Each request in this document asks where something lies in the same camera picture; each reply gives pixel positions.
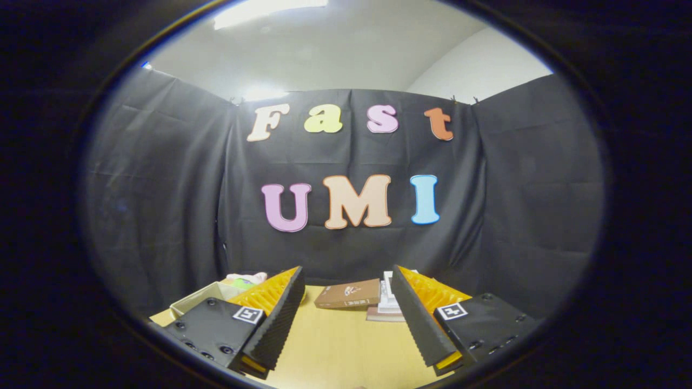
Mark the beige fabric storage box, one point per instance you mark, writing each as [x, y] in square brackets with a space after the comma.
[197, 297]

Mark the maroon book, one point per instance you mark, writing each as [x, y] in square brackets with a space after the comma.
[381, 316]

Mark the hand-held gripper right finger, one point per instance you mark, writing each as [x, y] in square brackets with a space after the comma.
[416, 319]

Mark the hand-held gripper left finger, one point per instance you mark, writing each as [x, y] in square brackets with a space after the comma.
[278, 319]

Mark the brown book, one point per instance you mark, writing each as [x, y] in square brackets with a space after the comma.
[346, 294]

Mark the black backdrop cloth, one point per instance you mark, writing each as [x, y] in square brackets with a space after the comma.
[162, 205]

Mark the plain white book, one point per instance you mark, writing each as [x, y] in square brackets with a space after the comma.
[388, 302]

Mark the green and pink plush toy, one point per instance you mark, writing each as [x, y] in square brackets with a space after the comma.
[246, 280]

